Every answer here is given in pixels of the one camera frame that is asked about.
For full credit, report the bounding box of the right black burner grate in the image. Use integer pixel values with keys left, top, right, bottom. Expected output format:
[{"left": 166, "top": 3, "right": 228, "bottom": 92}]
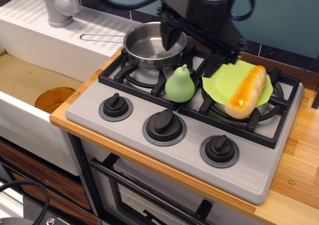
[{"left": 178, "top": 68, "right": 304, "bottom": 149}]

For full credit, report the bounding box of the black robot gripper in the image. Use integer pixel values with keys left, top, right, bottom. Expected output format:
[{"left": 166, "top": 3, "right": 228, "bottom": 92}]
[{"left": 158, "top": 0, "right": 245, "bottom": 78}]

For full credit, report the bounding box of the grey toy faucet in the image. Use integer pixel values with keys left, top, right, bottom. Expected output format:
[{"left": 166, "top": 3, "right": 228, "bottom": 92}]
[{"left": 44, "top": 0, "right": 81, "bottom": 28}]

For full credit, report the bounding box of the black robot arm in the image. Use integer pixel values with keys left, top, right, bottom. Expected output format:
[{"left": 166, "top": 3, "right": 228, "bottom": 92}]
[{"left": 159, "top": 0, "right": 246, "bottom": 78}]

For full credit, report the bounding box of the oven door with handle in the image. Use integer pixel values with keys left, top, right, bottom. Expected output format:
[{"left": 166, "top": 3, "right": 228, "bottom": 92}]
[{"left": 89, "top": 154, "right": 253, "bottom": 225}]

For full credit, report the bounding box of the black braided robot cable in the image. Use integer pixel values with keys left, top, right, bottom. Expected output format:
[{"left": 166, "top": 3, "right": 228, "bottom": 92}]
[{"left": 83, "top": 0, "right": 256, "bottom": 21}]

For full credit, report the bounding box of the green toy pear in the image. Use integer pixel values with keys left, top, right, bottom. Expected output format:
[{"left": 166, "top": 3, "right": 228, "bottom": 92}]
[{"left": 165, "top": 64, "right": 195, "bottom": 103}]

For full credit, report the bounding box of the stainless steel pan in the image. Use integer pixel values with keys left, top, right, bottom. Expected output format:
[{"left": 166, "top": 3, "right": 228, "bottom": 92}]
[{"left": 80, "top": 22, "right": 187, "bottom": 71}]

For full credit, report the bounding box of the black stove knob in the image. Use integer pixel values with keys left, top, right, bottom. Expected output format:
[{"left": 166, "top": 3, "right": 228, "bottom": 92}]
[
  {"left": 142, "top": 109, "right": 187, "bottom": 147},
  {"left": 200, "top": 135, "right": 239, "bottom": 169},
  {"left": 98, "top": 93, "right": 134, "bottom": 122}
]

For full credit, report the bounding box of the left black burner grate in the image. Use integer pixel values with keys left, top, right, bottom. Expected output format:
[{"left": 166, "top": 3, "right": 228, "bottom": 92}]
[{"left": 98, "top": 43, "right": 210, "bottom": 111}]

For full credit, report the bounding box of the white toy sink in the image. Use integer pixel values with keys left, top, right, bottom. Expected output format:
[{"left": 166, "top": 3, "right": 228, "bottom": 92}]
[{"left": 0, "top": 0, "right": 137, "bottom": 176}]

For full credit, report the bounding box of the lime green plate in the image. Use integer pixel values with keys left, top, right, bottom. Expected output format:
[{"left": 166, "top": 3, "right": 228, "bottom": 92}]
[{"left": 202, "top": 60, "right": 273, "bottom": 107}]

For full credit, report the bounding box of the toy bread loaf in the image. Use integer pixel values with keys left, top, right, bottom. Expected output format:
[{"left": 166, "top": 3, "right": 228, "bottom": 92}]
[{"left": 224, "top": 65, "right": 267, "bottom": 119}]

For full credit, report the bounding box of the grey toy stove top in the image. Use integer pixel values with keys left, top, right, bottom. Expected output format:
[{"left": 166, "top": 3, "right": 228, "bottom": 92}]
[{"left": 65, "top": 45, "right": 304, "bottom": 204}]

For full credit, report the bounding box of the black burner grate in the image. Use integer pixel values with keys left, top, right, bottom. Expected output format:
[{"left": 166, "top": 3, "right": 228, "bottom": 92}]
[
  {"left": 98, "top": 43, "right": 210, "bottom": 111},
  {"left": 178, "top": 68, "right": 304, "bottom": 149}
]

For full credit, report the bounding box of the left black stove knob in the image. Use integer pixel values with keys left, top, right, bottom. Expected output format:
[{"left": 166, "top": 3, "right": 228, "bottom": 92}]
[{"left": 98, "top": 93, "right": 134, "bottom": 122}]

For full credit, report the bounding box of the wooden drawer front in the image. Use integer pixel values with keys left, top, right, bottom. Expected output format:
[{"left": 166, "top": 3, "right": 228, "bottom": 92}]
[{"left": 0, "top": 138, "right": 99, "bottom": 225}]

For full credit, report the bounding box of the black cable lower left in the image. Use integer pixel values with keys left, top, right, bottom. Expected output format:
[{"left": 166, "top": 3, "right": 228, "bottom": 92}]
[{"left": 0, "top": 180, "right": 50, "bottom": 225}]

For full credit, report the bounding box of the middle black stove knob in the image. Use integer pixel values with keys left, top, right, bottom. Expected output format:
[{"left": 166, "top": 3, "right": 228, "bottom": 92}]
[{"left": 142, "top": 109, "right": 187, "bottom": 147}]

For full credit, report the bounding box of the right black stove knob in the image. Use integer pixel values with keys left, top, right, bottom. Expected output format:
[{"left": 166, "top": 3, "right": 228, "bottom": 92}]
[{"left": 200, "top": 135, "right": 239, "bottom": 169}]

